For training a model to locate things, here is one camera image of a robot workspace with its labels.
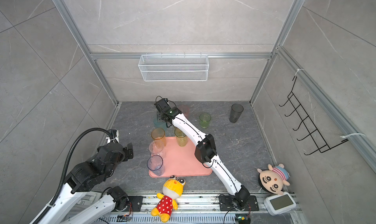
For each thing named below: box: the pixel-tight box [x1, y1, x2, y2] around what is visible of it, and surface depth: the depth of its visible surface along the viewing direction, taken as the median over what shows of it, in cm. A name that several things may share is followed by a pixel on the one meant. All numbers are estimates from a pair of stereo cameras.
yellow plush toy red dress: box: [150, 175, 187, 223], surface depth 71 cm
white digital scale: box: [263, 191, 297, 216], surface depth 72 cm
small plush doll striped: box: [257, 163, 291, 195], surface depth 77 cm
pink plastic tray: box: [148, 136, 213, 178], surface depth 86 cm
